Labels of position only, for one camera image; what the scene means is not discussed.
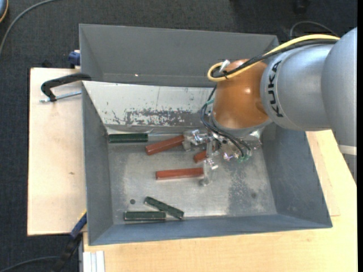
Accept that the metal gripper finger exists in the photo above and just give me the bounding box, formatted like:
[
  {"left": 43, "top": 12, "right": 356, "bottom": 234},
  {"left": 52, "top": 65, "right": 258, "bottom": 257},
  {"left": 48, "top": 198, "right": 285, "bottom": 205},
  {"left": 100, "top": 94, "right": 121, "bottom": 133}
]
[
  {"left": 183, "top": 129, "right": 210, "bottom": 152},
  {"left": 198, "top": 148, "right": 220, "bottom": 187}
]

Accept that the red-brown flat block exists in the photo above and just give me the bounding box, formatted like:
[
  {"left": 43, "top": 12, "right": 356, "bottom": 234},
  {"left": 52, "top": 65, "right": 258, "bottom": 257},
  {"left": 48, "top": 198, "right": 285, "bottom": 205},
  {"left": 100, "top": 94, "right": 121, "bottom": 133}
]
[
  {"left": 193, "top": 150, "right": 208, "bottom": 164},
  {"left": 145, "top": 134, "right": 185, "bottom": 156},
  {"left": 155, "top": 167, "right": 205, "bottom": 181}
]

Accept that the dark green flat block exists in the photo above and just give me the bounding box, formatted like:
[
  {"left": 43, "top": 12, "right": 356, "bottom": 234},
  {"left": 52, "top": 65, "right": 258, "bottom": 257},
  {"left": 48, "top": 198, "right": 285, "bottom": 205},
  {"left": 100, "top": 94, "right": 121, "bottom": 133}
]
[
  {"left": 143, "top": 195, "right": 185, "bottom": 220},
  {"left": 123, "top": 210, "right": 167, "bottom": 222},
  {"left": 108, "top": 133, "right": 149, "bottom": 145}
]

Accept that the grey metal bin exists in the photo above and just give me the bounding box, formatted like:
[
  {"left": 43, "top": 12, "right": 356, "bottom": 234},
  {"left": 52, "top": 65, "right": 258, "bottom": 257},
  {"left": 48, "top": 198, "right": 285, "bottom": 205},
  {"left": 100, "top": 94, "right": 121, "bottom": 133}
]
[{"left": 78, "top": 23, "right": 334, "bottom": 247}]

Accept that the pale wood flat board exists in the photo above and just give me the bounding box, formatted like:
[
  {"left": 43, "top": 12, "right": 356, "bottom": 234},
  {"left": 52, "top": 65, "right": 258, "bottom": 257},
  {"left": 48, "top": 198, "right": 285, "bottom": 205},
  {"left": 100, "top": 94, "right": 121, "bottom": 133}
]
[{"left": 27, "top": 67, "right": 88, "bottom": 236}]

